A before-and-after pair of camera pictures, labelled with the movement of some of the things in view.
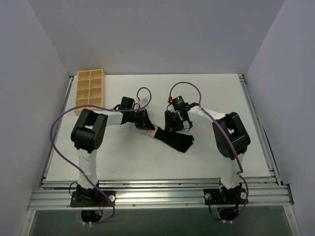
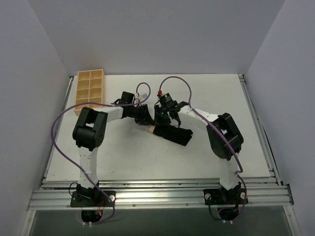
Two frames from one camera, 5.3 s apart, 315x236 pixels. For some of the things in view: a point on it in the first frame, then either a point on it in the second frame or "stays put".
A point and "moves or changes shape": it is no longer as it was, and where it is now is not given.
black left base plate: x=93 y=198 stays put
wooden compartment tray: x=90 y=89 stays put
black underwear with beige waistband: x=179 y=141 moves or changes shape
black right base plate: x=235 y=196 stays put
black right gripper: x=171 y=119 → x=162 y=118
